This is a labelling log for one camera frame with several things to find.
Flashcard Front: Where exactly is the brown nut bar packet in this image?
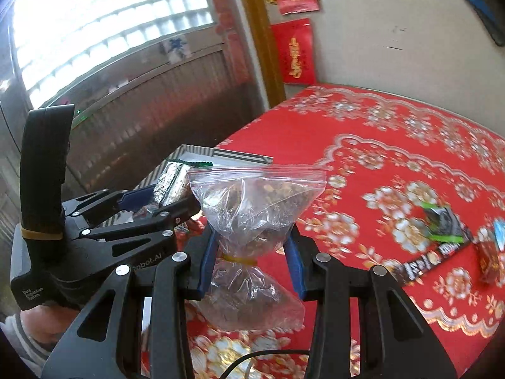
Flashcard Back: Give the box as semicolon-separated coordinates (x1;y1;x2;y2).
151;159;213;208

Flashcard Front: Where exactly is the dark coffee stick packet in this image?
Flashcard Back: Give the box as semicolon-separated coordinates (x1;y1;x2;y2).
392;241;470;286

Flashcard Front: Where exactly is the clear bag of nuts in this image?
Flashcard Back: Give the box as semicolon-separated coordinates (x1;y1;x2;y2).
191;165;326;332

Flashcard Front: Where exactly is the red gold snack packet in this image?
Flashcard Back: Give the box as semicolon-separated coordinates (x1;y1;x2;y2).
476;240;502;284

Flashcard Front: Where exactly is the black green snack packet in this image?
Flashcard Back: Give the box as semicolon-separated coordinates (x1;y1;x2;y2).
420;203;473;245

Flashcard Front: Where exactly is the blue sachima snack packet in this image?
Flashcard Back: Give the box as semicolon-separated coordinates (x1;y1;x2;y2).
493;218;505;251

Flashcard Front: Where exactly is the left human hand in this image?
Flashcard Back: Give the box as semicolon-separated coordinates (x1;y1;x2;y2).
21;304;79;345

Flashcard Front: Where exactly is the striped white gift box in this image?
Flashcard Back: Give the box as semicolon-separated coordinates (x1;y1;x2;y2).
98;143;274;230

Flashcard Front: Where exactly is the red floral tablecloth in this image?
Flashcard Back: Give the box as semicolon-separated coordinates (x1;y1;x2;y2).
186;85;504;378

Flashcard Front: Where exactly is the blue paper cutout sticker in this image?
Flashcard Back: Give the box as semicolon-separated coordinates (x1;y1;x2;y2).
161;34;193;65

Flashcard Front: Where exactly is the glass block window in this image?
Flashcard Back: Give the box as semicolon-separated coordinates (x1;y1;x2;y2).
12;0;214;109

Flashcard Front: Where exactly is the lower red wall poster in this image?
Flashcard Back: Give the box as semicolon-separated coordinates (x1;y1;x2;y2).
270;18;317;86

